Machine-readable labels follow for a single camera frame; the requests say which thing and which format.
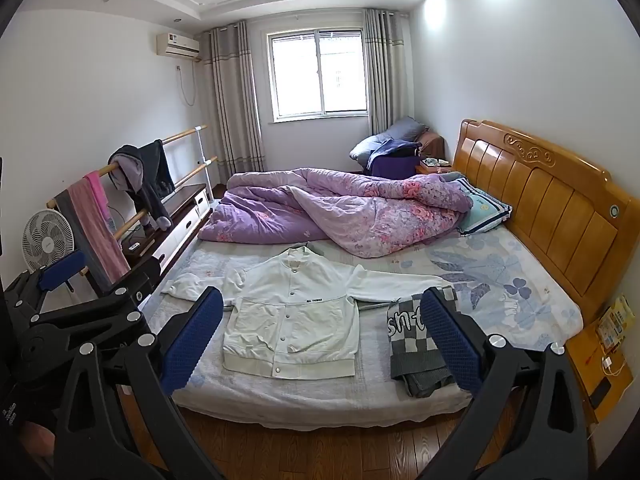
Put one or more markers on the blue striped pillow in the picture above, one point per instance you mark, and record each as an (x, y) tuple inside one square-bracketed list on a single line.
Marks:
[(482, 210)]

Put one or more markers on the grey pillows on chair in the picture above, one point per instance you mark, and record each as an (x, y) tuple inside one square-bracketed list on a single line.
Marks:
[(395, 132)]

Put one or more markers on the yellow packets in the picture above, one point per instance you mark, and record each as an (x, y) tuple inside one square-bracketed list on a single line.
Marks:
[(615, 322)]

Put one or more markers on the brown armchair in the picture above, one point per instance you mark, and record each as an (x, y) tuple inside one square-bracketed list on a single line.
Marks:
[(432, 145)]

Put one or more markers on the pink towel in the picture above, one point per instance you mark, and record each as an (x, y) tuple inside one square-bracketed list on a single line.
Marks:
[(95, 220)]

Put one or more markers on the black phone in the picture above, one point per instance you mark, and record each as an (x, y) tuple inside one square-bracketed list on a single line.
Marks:
[(600, 392)]

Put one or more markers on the purple bag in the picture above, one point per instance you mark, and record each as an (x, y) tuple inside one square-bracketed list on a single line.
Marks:
[(395, 165)]

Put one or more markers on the wooden double bar rack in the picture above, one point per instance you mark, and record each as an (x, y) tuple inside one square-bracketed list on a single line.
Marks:
[(180, 134)]

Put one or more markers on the white wall air conditioner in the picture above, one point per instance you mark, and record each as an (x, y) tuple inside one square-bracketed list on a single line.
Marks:
[(175, 45)]

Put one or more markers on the dark grey folded garment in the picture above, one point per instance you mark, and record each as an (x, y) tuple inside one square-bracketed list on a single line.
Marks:
[(425, 382)]

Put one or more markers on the white and brown cabinet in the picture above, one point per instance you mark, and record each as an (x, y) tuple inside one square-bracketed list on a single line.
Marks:
[(185, 220)]

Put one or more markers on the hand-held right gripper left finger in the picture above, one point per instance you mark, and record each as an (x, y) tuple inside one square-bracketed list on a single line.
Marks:
[(192, 342)]

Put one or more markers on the wooden bedside table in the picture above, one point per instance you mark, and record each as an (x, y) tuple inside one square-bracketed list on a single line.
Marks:
[(585, 360)]

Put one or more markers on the grey white checkered sweater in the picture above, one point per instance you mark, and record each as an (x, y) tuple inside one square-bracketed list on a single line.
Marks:
[(405, 340)]

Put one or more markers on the white button jacket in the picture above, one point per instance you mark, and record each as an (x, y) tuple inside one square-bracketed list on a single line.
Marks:
[(295, 320)]

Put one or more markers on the pale floral bed sheet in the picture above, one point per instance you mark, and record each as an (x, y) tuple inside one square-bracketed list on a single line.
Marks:
[(500, 270)]

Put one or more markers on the white framed window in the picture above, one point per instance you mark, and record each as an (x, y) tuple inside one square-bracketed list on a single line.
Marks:
[(300, 75)]

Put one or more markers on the white standing fan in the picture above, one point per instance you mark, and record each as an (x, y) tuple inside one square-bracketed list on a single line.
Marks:
[(47, 240)]

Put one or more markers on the grey striped curtain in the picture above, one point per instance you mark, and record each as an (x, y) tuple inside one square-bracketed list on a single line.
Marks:
[(385, 70), (232, 110)]

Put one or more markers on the purple floral quilt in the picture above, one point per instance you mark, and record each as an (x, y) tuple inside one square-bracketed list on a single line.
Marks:
[(350, 210)]

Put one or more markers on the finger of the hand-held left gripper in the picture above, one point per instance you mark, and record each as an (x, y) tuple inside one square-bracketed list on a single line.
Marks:
[(120, 305), (60, 270)]

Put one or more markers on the small wooden nightstand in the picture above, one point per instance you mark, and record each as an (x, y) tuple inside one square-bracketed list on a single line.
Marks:
[(425, 169)]

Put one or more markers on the wooden bed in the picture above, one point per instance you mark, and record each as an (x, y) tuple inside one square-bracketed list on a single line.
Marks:
[(540, 195)]

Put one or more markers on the dark hanging hoodie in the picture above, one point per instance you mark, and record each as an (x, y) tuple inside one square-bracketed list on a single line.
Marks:
[(155, 175)]

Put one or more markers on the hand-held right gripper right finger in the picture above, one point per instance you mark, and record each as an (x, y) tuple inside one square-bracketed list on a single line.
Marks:
[(450, 340)]

